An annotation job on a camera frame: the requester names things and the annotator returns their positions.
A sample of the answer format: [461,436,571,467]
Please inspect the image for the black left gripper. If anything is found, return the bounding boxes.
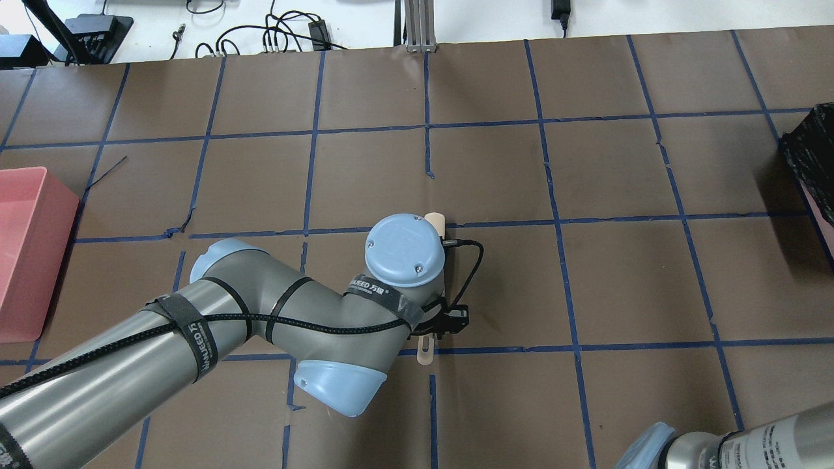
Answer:
[409,296,470,339]

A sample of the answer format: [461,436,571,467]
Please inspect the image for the beige hand brush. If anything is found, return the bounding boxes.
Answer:
[416,212,446,366]

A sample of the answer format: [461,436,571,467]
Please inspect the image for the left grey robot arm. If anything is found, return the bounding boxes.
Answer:
[2,213,483,468]

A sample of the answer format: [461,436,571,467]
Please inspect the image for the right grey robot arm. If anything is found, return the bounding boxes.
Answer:
[614,403,833,468]

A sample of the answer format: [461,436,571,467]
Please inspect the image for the black trash bin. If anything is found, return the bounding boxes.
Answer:
[779,103,833,225]

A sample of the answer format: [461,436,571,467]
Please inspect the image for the pink plastic bin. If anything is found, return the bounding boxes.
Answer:
[1,167,79,344]

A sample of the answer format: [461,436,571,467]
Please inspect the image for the black power adapter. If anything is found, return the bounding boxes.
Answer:
[309,19,333,51]

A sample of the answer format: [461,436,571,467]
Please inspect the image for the aluminium frame post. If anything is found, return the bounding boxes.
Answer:
[394,1,437,53]

